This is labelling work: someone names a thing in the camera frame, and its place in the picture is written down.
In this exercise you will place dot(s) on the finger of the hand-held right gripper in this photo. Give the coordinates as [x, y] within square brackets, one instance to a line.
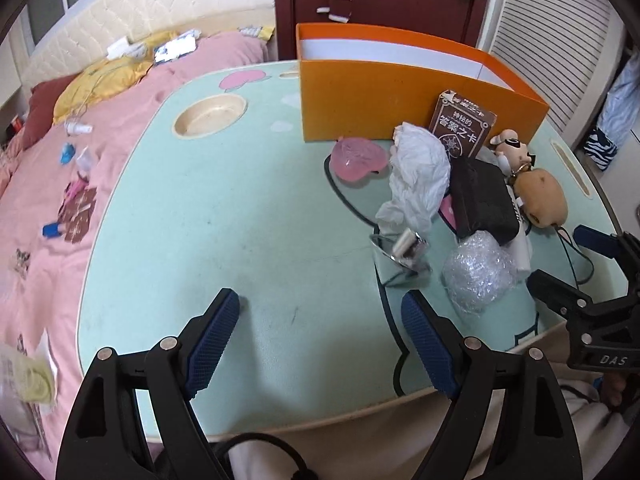
[595, 241]
[555, 292]

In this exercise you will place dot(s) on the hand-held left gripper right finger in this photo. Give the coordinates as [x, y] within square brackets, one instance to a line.
[430, 350]

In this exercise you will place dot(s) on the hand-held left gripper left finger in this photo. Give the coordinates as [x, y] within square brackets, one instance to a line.
[215, 340]

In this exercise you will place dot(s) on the light green desktop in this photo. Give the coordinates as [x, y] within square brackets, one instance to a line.
[225, 210]

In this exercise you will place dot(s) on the person's right hand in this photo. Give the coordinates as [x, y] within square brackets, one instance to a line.
[612, 390]

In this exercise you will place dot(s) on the white tube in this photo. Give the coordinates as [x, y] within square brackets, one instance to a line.
[522, 255]

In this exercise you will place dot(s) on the brown potato plush toy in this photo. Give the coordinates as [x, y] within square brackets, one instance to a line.
[542, 197]

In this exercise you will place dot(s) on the clear bubble wrap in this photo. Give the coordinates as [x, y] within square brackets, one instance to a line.
[477, 272]

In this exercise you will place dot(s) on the zebra print bag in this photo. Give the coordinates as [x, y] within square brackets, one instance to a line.
[600, 147]

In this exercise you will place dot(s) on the black wallet pouch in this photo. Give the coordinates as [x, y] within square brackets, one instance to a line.
[480, 200]

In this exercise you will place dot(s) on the pig figure toy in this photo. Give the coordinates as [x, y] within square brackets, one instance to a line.
[512, 147]

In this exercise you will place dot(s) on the person's white clothing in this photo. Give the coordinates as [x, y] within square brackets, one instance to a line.
[350, 450]

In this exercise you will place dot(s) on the light blue hanging clothes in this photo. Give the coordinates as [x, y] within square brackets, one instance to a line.
[625, 95]

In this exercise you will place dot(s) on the brown card box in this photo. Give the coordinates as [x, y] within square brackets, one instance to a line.
[460, 130]

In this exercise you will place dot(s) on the crumpled white paper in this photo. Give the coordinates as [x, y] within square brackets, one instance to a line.
[417, 170]

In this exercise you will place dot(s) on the yellow white paper packets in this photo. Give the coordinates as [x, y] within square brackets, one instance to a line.
[30, 375]

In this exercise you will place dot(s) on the small blue block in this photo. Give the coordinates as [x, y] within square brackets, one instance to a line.
[52, 230]

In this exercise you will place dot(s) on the pink heart-shaped dish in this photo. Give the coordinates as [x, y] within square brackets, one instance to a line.
[355, 160]

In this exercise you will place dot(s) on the white louvered door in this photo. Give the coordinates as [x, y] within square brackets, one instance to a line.
[550, 35]

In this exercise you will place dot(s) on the clear plastic wrapper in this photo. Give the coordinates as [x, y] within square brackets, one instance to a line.
[85, 160]

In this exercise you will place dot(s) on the pink blanket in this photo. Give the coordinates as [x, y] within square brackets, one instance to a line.
[125, 120]

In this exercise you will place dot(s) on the small blue cap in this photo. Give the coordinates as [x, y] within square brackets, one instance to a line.
[67, 152]

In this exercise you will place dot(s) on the small white bottle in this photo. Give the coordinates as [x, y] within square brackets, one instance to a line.
[77, 127]

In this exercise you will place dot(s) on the orange open box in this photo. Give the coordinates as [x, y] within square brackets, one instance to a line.
[375, 100]

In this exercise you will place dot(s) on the yellow pillow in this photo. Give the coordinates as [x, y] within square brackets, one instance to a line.
[100, 85]

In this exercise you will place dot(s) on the dark red pillow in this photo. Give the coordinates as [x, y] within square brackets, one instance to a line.
[40, 110]

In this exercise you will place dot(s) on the shiny foil packet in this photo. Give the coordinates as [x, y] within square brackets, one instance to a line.
[175, 50]

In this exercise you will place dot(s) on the small white box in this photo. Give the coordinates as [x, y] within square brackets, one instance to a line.
[120, 47]

